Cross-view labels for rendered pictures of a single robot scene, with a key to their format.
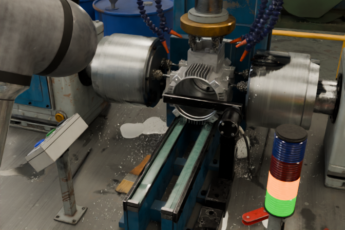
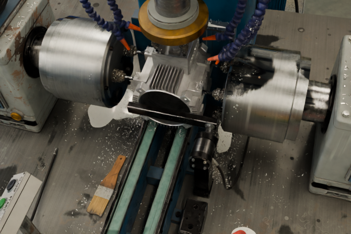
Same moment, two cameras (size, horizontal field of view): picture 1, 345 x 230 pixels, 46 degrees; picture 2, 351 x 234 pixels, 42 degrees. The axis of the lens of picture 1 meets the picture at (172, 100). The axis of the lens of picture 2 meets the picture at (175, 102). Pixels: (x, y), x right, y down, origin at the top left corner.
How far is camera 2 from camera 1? 0.58 m
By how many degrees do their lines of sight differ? 25
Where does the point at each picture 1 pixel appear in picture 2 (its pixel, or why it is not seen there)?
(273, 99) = (253, 121)
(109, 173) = (79, 184)
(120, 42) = (69, 42)
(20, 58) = not seen: outside the picture
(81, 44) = not seen: outside the picture
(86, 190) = (56, 211)
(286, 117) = (267, 136)
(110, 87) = (65, 94)
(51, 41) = not seen: outside the picture
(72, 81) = (20, 85)
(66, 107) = (21, 106)
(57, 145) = (9, 226)
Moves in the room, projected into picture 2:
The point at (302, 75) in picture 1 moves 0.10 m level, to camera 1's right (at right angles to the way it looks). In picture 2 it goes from (285, 96) to (327, 94)
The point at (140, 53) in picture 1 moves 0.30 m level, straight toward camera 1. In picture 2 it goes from (94, 59) to (95, 156)
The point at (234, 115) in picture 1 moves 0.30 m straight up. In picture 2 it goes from (207, 145) to (207, 67)
